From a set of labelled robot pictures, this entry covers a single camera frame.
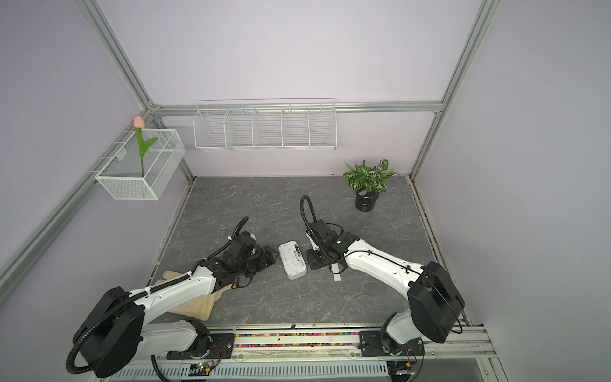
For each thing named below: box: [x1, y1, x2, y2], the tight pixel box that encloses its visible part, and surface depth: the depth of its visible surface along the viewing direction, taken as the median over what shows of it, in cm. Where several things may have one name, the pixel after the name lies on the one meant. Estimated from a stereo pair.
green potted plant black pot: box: [342, 159, 399, 212], surface depth 90 cm
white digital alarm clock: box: [278, 240, 308, 281], surface depth 90 cm
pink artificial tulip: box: [133, 115, 159, 178], surface depth 86 cm
